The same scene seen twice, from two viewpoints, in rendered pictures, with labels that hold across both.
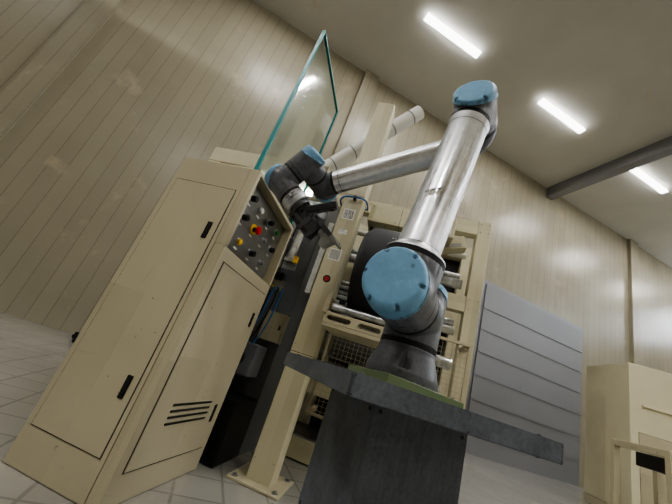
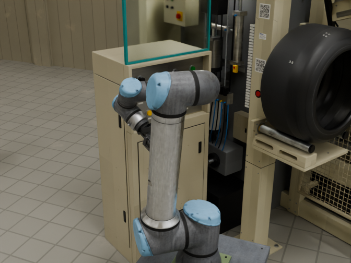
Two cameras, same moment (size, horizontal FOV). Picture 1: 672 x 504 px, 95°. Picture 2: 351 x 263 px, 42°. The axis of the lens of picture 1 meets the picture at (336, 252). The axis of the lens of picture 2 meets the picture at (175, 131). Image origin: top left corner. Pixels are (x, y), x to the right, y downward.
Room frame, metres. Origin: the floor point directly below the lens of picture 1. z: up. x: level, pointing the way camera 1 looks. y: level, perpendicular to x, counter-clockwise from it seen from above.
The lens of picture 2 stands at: (-0.40, -1.13, 1.86)
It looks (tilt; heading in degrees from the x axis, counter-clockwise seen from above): 23 degrees down; 38
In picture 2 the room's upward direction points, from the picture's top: straight up
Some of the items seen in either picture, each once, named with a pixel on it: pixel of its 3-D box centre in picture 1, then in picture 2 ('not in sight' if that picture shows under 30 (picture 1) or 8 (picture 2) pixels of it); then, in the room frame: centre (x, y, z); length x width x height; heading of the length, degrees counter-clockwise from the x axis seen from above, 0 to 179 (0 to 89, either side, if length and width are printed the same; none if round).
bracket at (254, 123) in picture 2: (332, 311); (276, 121); (1.83, -0.10, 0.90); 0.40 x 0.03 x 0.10; 165
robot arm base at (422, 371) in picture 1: (403, 362); (199, 253); (0.85, -0.27, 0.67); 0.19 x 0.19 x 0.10
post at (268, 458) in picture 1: (337, 254); (268, 58); (1.83, -0.01, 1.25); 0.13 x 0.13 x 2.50; 75
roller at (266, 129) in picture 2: (361, 314); (284, 137); (1.65, -0.24, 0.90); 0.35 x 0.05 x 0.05; 75
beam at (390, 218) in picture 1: (409, 227); not in sight; (2.04, -0.46, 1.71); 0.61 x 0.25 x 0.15; 75
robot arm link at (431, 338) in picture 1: (415, 312); (198, 225); (0.84, -0.27, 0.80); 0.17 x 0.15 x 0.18; 148
